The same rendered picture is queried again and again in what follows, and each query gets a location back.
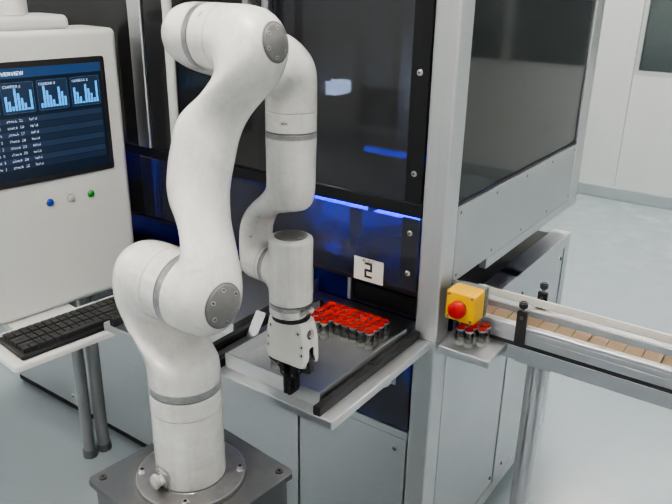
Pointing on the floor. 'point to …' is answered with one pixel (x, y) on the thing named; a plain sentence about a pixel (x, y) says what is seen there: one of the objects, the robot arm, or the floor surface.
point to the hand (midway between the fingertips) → (291, 382)
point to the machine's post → (438, 237)
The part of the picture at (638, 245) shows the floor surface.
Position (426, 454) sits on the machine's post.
